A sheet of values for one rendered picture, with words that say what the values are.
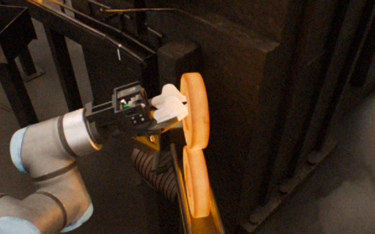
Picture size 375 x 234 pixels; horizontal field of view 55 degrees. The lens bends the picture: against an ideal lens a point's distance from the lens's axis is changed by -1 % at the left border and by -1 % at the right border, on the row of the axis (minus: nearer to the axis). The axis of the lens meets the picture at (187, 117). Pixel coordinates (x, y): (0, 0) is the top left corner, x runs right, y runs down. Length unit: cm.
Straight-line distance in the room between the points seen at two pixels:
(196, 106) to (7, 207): 37
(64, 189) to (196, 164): 26
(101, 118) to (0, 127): 146
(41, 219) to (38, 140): 15
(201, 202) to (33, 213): 31
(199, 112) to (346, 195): 121
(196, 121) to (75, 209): 30
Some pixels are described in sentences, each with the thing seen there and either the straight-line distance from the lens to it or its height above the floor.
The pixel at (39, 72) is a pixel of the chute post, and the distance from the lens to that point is 242.
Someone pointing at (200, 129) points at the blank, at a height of 87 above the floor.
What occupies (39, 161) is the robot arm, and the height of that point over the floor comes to 81.
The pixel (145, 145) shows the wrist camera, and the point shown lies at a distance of 76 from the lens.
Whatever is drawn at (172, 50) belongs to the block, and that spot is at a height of 80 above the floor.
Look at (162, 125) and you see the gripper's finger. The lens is 70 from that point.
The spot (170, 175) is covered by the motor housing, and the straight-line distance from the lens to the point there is 104.
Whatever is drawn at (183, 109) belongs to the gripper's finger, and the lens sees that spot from 70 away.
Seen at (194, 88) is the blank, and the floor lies 92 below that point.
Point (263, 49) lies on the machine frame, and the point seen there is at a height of 87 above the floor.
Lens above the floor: 135
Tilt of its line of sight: 44 degrees down
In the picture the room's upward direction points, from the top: straight up
